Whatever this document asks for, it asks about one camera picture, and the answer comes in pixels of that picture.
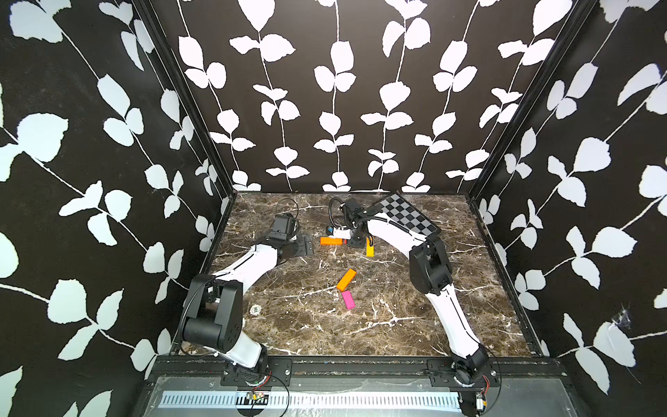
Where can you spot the white perforated cable strip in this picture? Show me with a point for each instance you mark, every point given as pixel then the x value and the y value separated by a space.
pixel 281 400

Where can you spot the white round table sticker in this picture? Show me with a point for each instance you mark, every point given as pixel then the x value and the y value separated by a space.
pixel 255 310

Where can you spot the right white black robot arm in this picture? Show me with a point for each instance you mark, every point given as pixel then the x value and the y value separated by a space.
pixel 431 274

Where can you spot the black white checkerboard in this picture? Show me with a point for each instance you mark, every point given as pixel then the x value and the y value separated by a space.
pixel 399 210

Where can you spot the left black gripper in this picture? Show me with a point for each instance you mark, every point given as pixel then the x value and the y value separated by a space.
pixel 300 248

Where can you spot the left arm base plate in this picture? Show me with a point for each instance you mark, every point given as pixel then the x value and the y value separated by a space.
pixel 273 371

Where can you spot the orange block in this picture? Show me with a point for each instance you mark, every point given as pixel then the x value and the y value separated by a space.
pixel 330 241
pixel 346 280

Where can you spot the pink block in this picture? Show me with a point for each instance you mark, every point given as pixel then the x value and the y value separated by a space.
pixel 348 299

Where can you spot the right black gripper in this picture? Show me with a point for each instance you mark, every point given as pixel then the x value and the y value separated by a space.
pixel 355 244

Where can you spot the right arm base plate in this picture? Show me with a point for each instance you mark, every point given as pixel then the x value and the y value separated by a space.
pixel 443 372

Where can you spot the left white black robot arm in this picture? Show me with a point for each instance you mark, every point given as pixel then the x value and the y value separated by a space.
pixel 213 310

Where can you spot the yellow block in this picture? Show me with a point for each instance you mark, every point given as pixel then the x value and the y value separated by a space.
pixel 369 248

